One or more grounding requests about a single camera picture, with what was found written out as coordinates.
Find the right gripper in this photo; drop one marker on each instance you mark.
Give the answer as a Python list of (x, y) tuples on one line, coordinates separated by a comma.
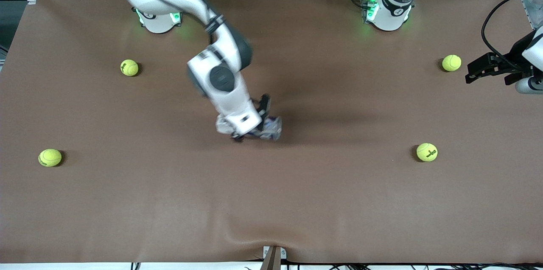
[(264, 106)]

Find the grey metal clamp bracket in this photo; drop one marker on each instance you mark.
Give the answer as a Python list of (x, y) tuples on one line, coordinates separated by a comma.
[(283, 254)]

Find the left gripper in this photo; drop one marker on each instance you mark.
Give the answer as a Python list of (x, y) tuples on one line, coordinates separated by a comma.
[(513, 58)]

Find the brown slanted bar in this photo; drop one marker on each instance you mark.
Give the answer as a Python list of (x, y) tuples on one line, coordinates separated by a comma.
[(271, 261)]

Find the clear plastic bag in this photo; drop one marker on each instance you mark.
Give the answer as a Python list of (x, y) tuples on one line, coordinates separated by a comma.
[(535, 9)]

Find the white blue tennis ball can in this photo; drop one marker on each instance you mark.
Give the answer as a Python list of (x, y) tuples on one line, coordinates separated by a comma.
[(273, 127)]

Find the small green-lit control box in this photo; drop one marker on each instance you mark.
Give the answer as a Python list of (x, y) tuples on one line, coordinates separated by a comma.
[(368, 9)]

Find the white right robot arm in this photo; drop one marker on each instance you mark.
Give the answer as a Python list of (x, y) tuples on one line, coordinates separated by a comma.
[(220, 79)]

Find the yellow-green tennis ball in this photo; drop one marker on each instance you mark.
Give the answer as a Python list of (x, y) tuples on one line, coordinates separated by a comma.
[(50, 157), (426, 152), (452, 63), (129, 67)]

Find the brown table mat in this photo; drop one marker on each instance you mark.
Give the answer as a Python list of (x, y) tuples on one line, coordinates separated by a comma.
[(271, 198)]

